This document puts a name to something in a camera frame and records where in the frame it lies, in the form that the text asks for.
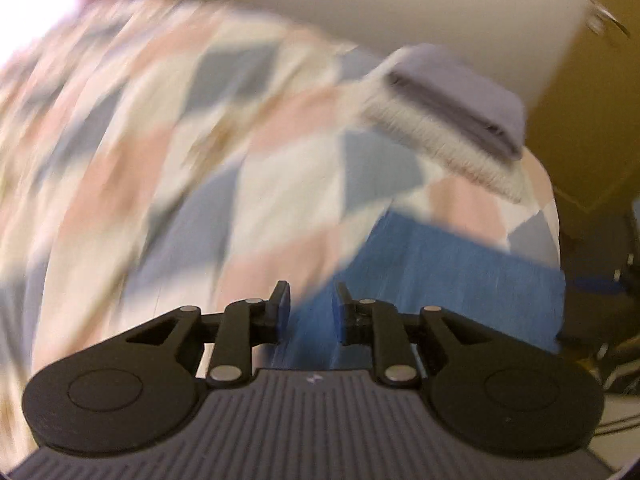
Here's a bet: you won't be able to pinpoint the folded white knitted cloth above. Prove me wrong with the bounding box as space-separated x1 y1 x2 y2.
359 67 526 206

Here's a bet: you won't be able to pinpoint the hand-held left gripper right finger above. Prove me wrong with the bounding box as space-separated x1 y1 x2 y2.
332 282 495 389

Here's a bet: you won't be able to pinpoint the blue jeans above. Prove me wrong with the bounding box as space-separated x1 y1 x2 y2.
260 210 569 372

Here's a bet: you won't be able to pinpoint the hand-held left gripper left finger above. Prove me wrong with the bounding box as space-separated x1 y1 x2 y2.
125 280 292 389

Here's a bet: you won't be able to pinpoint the dark furniture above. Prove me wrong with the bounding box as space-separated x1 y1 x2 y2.
554 199 640 397

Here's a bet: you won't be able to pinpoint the patchwork patterned blanket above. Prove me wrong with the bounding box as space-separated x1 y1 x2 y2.
0 0 561 463

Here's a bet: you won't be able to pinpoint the metal cabinet handle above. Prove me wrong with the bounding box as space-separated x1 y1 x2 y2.
586 0 632 38

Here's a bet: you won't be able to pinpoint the wooden door with handle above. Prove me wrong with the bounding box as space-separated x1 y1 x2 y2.
520 0 640 217

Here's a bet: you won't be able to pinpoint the folded grey cloth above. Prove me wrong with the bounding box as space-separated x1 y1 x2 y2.
387 42 529 163

